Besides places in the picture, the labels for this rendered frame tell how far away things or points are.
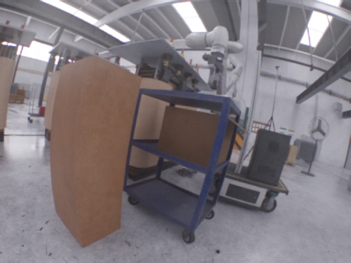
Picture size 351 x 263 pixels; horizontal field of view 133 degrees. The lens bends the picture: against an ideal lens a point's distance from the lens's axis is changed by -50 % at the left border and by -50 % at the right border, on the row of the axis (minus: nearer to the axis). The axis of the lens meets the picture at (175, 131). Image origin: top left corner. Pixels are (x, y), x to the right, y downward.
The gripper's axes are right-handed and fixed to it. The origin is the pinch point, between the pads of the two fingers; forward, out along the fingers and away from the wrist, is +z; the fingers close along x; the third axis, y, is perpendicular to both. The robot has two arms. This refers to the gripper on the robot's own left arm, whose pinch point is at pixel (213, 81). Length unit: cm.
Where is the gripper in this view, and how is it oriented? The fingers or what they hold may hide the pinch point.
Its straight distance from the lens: 87.6
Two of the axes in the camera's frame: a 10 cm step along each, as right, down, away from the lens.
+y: 8.0, 2.2, -5.6
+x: 5.6, 0.5, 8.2
